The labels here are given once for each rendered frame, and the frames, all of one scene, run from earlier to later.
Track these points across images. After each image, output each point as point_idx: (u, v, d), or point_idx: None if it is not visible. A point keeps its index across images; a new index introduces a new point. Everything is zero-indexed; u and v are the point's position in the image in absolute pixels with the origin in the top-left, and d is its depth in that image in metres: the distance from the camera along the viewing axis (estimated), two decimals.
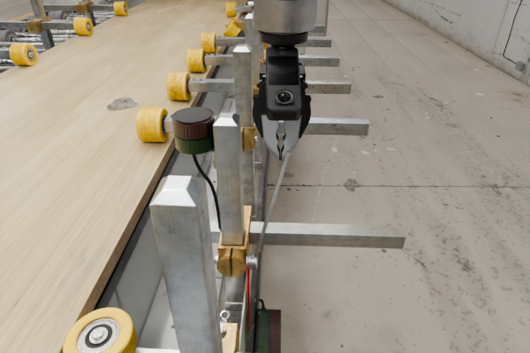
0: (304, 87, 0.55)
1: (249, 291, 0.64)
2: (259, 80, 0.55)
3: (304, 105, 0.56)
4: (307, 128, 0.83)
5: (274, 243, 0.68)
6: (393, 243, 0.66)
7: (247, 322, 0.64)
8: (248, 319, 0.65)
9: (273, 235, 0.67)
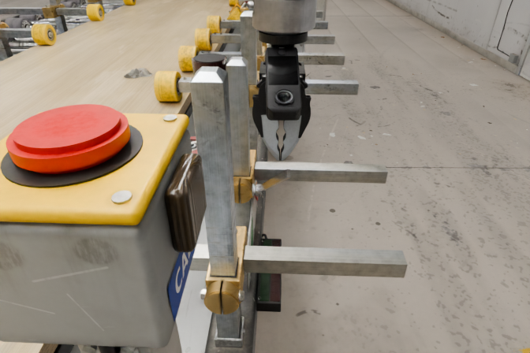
0: (304, 87, 0.55)
1: None
2: (259, 80, 0.55)
3: (304, 105, 0.56)
4: (304, 87, 0.94)
5: None
6: (377, 177, 0.78)
7: (256, 200, 0.85)
8: (257, 197, 0.85)
9: (274, 172, 0.78)
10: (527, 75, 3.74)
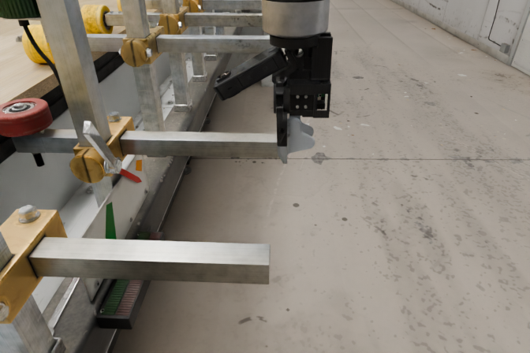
0: (275, 94, 0.52)
1: (125, 173, 0.61)
2: None
3: (276, 113, 0.54)
4: (211, 45, 0.76)
5: (136, 153, 0.61)
6: (265, 150, 0.59)
7: (136, 182, 0.66)
8: (137, 178, 0.66)
9: (131, 143, 0.60)
10: (519, 65, 3.55)
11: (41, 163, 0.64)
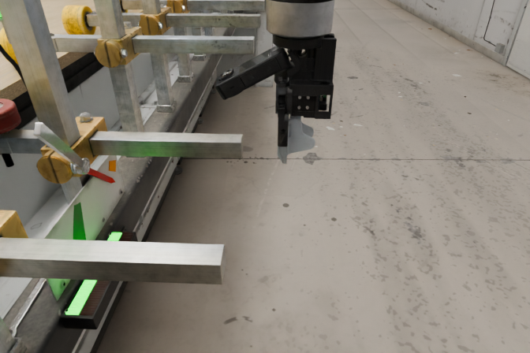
0: (278, 94, 0.52)
1: (95, 174, 0.61)
2: None
3: (278, 113, 0.54)
4: (188, 45, 0.76)
5: (100, 154, 0.61)
6: (229, 150, 0.60)
7: (108, 182, 0.67)
8: (110, 179, 0.67)
9: (95, 143, 0.60)
10: (513, 65, 3.55)
11: (10, 164, 0.64)
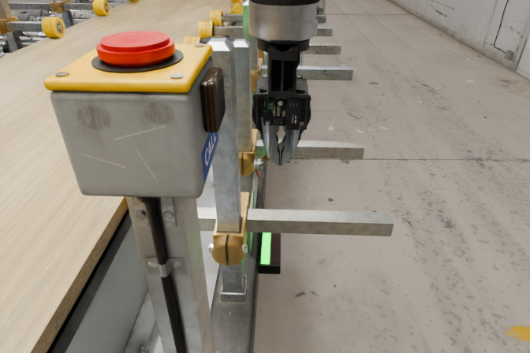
0: None
1: (257, 170, 0.86)
2: None
3: (259, 102, 0.57)
4: (303, 73, 1.01)
5: (261, 155, 0.86)
6: (355, 153, 0.84)
7: (257, 176, 0.91)
8: None
9: (259, 148, 0.85)
10: (523, 71, 3.80)
11: None
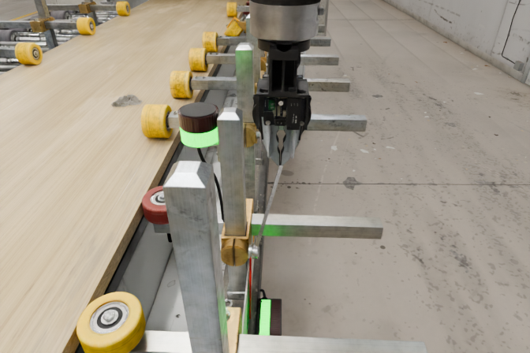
0: None
1: (251, 280, 0.66)
2: None
3: None
4: (307, 124, 0.86)
5: (258, 234, 0.71)
6: (371, 233, 0.69)
7: (248, 310, 0.67)
8: (251, 307, 0.68)
9: (256, 226, 0.70)
10: None
11: (172, 239, 0.74)
